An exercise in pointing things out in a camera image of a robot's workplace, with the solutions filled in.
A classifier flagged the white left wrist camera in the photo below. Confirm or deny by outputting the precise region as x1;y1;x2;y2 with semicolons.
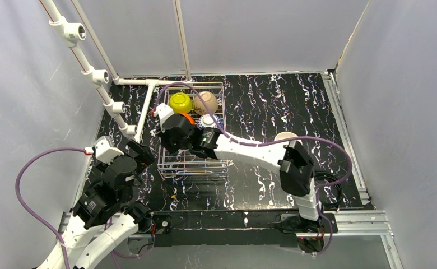
93;136;124;164

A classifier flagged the white wire dish rack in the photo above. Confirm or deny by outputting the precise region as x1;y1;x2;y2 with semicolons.
157;81;229;179

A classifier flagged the beige ceramic bowl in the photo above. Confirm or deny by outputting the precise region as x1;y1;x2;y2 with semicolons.
193;91;219;115

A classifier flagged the yellow-green plastic bowl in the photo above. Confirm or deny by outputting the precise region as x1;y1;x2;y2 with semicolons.
169;92;193;114

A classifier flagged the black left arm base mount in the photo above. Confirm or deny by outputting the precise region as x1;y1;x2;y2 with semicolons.
127;215;172;257

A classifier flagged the coiled black cable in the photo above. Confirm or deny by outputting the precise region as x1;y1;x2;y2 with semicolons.
315;170;346;208

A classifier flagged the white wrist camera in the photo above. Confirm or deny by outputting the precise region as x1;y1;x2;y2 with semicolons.
93;136;124;164
153;103;174;132

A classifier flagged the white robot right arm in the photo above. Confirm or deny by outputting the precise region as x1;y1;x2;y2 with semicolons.
159;114;320;222

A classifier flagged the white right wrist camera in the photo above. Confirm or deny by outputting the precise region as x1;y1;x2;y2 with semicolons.
153;103;174;132

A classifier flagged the white pvc pipe frame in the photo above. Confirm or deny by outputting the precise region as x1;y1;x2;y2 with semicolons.
39;0;175;142

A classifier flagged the white striped bottom bowl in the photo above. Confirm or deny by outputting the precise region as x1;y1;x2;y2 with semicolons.
273;131;303;146

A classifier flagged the aluminium base frame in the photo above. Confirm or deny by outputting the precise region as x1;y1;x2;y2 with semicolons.
49;70;405;269

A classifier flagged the blue white patterned bowl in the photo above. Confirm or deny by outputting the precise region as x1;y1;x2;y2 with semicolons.
197;114;224;129

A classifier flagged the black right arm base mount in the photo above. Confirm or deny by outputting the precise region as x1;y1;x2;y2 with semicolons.
269;213;338;256

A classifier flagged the black yellow screwdriver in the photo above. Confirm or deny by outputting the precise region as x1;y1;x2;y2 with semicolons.
161;180;176;200

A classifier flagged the white ceramic bowl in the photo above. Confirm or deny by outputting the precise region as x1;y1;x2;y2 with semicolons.
181;113;196;126

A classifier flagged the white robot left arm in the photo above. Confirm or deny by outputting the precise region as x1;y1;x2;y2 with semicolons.
40;136;155;268

